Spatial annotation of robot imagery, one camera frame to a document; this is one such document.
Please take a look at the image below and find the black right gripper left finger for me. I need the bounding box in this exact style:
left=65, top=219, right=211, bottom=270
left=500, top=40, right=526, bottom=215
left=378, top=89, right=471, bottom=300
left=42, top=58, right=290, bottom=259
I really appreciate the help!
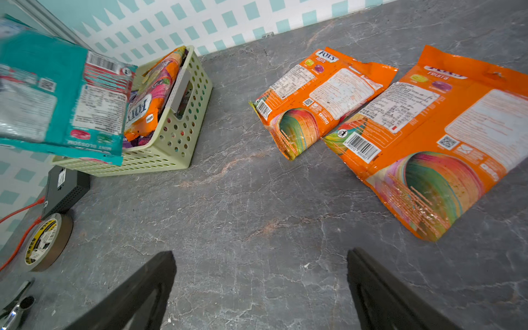
left=67, top=251, right=177, bottom=329

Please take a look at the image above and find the black electronics box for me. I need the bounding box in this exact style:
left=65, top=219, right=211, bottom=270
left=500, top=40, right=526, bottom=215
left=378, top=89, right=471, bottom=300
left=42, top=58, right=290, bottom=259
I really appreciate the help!
left=41, top=166, right=90, bottom=220

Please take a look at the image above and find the red cable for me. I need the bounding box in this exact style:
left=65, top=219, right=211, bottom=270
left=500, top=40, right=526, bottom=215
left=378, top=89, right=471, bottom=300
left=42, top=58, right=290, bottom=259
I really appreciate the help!
left=0, top=197, right=46, bottom=273

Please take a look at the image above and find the orange candy bag near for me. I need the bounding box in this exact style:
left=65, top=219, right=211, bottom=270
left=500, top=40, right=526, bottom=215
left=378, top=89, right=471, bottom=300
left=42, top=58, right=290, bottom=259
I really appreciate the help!
left=324, top=45, right=527, bottom=242

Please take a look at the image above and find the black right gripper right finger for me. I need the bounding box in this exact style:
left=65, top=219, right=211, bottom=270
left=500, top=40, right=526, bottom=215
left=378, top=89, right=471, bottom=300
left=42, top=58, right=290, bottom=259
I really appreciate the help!
left=347, top=247, right=459, bottom=329

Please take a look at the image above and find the metal clamp tool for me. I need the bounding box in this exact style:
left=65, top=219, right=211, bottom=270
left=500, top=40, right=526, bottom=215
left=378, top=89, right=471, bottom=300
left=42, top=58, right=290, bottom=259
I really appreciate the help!
left=1, top=279, right=36, bottom=330

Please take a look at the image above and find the light green plastic basket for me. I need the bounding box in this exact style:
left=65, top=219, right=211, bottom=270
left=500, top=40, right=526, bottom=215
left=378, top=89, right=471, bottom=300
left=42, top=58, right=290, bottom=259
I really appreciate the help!
left=50, top=45, right=213, bottom=177

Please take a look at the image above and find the orange candy bag far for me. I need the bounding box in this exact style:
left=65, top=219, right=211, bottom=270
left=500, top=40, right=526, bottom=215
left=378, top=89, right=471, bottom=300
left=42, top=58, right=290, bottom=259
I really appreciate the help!
left=250, top=48, right=398, bottom=160

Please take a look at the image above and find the brown tape roll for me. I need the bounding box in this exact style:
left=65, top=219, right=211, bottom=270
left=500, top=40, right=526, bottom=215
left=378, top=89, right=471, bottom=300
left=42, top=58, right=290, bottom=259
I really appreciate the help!
left=23, top=213, right=74, bottom=272

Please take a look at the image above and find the orange pink fruit candy bag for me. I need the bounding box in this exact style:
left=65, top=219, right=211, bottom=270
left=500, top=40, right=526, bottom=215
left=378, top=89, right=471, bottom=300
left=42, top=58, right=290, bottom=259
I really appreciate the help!
left=123, top=46, right=187, bottom=149

